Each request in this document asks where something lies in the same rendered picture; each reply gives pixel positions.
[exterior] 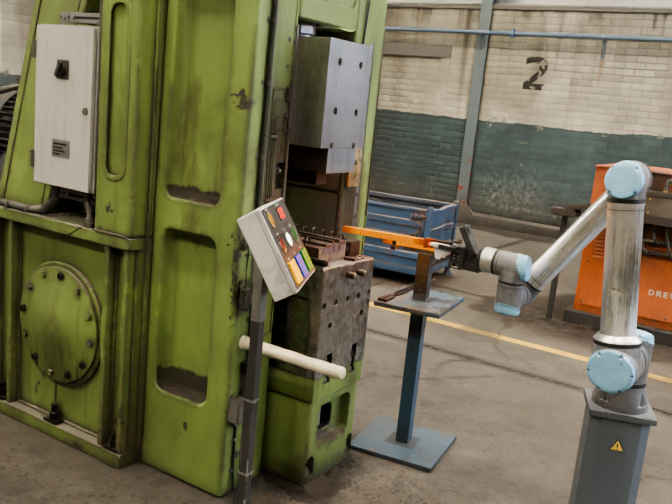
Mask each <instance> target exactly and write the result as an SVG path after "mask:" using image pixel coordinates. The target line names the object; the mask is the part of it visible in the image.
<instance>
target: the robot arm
mask: <svg viewBox="0 0 672 504"><path fill-rule="evenodd" d="M652 179H653V176H652V172H651V170H650V168H649V167H648V166H647V165H646V164H645V163H643V162H641V161H636V160H632V161H630V160H625V161H621V162H618V163H616V164H614V165H613V166H612V167H611V168H610V169H609V170H608V171H607V173H606V175H605V180H604V183H605V188H606V191H605V192H604V193H603V194H602V195H601V196H600V197H599V198H598V199H597V200H596V201H595V202H594V203H593V204H592V205H591V206H590V207H589V208H588V209H587V210H586V211H585V212H584V213H583V214H582V215H581V216H580V217H579V218H578V219H577V220H576V221H575V222H574V223H573V224H572V226H571V227H570V228H569V229H568V230H567V231H566V232H565V233H564V234H563V235H562V236H561V237H560V238H559V239H558V240H557V241H556V242H555V243H554V244H553V245H552V246H551V247H550V248H549V249H548V250H547V251H546V252H545V253H544V254H543V255H542V256H541V257H540V258H539V259H538V260H537V261H536V262H535V263H534V264H533V265H532V262H531V259H530V257H528V256H526V255H522V254H520V253H519V254H517V253H513V252H508V251H503V250H499V249H495V248H490V247H486V248H485V249H480V250H479V248H478V246H477V243H476V241H475V238H474V235H473V233H472V230H471V227H470V225H469V224H465V225H462V226H460V227H459V230H460V232H461V235H462V237H463V240H464V243H465V245H464V244H456V243H454V244H453V245H451V246H450V245H448V244H442V243H437V242H431V243H429V245H430V246H433V247H434V251H435V258H436V259H441V257H442V258H445V257H446V256H447V255H449V254H451V256H450V259H449V264H448V267H449V268H454V267H451V265H452V266H458V268H454V269H458V270H467V271H471V272H475V273H479V272H486V273H490V274H494V275H498V276H499V277H498V284H497V290H496V296H495V302H494V311H495V312H497V313H500V314H503V315H508V316H518V315H519V312H520V307H522V306H524V305H526V304H529V303H531V302H533V301H534V300H535V299H536V297H537V295H538V294H539V293H540V292H541V291H542V290H543V288H544V287H545V286H546V285H547V284H548V283H549V282H550V281H551V280H552V279H553V278H554V277H555V276H556V275H557V274H558V273H559V272H560V271H561V270H562V269H563V268H565V267H566V266H567V265H568V264H569V263H570V262H571V261H572V260H573V259H574V258H575V257H576V256H577V255H578V254H579V253H580V252H581V251H582V250H583V249H584V248H585V247H586V246H587V245H588V244H589V243H590V242H591V241H592V240H593V239H594V238H595V237H596V236H597V235H598V234H599V233H600V232H601V231H602V230H603V229H604V228H605V227H606V238H605V255H604V271H603V288H602V305H601V321H600V330H599V331H598V332H597V333H596V334H595V335H594V336H593V349H592V355H591V357H590V358H589V360H588V363H587V375H588V378H589V380H590V381H591V383H592V384H593V385H594V386H595V388H594V389H593V391H592V395H591V400H592V401H593V402H594V403H595V404H597V405H598V406H600V407H602V408H605V409H607V410H610V411H613V412H617V413H622V414H629V415H640V414H645V413H646V412H647V411H648V407H649V402H648V397H647V392H646V384H647V378H648V373H649V368H650V362H651V357H652V352H653V346H654V336H653V335H652V334H650V333H648V332H645V331H642V330H639V329H636V327H637V312H638V297H639V281H640V266H641V251H642V236H643V221H644V206H645V204H646V192H647V191H648V190H649V188H650V187H651V184H652ZM444 249H445V250H444Z"/></svg>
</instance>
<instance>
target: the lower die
mask: <svg viewBox="0 0 672 504"><path fill-rule="evenodd" d="M297 231H299V232H304V231H300V230H297ZM304 233H309V232H304ZM299 234H300V233H299ZM309 234H313V235H318V236H323V235H319V234H314V233H309ZM300 235H301V240H302V242H303V244H304V239H305V237H306V236H309V237H310V243H309V238H306V243H305V248H306V250H307V253H308V255H309V256H310V257H314V258H318V259H323V260H326V261H327V262H332V261H337V260H341V259H344V257H345V250H346V240H342V239H338V238H333V237H328V236H323V237H328V238H332V239H337V240H339V243H338V244H334V241H333V240H329V239H324V238H319V237H314V236H310V235H305V234H300ZM329 259H330V261H329Z"/></svg>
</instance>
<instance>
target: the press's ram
mask: <svg viewBox="0 0 672 504"><path fill-rule="evenodd" d="M371 55H372V46H368V45H363V44H359V43H354V42H350V41H345V40H341V39H337V38H332V37H316V36H299V37H298V48H297V60H296V72H295V84H294V96H293V108H292V120H291V132H290V143H289V144H292V145H300V146H307V147H314V148H362V142H363V133H364V123H365V113H366V104H367V94H368V84H369V74H370V65H371Z"/></svg>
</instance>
